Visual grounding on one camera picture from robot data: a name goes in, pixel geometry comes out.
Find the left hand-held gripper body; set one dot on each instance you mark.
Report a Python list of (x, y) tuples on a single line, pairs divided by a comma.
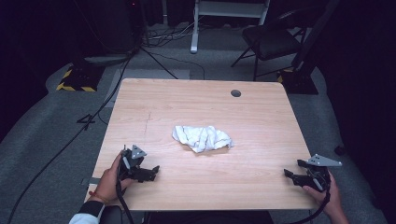
[(132, 161)]

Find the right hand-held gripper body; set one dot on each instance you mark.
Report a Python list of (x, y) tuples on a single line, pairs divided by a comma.
[(317, 177)]

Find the white cloth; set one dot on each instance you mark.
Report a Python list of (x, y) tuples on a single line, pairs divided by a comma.
[(202, 138)]

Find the person's right hand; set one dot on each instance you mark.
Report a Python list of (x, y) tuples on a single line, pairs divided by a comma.
[(333, 199)]

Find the person's left hand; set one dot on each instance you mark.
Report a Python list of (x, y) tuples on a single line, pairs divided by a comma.
[(109, 183)]

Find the small black floor object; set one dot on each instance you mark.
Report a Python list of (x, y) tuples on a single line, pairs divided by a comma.
[(339, 150)]

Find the grey tape piece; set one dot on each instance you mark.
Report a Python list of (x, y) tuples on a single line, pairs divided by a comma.
[(93, 180)]

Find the black round seat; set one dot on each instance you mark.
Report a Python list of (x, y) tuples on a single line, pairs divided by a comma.
[(111, 215)]

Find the person's dark clothing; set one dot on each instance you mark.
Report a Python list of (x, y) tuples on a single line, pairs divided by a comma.
[(211, 217)]

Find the black yellow striped stand base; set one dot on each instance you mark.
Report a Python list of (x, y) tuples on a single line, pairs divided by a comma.
[(79, 79), (297, 82)]

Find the dark round table grommet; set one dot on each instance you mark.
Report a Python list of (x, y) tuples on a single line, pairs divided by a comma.
[(235, 93)]

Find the black folding chair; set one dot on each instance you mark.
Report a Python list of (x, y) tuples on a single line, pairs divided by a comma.
[(271, 40)]

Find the black slanted stand pole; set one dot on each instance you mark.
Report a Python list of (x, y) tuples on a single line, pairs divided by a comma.
[(314, 34)]

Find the black computer tower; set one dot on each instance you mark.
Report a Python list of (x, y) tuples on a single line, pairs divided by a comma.
[(120, 25)]

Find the white metal desk frame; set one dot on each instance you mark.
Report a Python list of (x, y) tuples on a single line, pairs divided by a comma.
[(227, 9)]

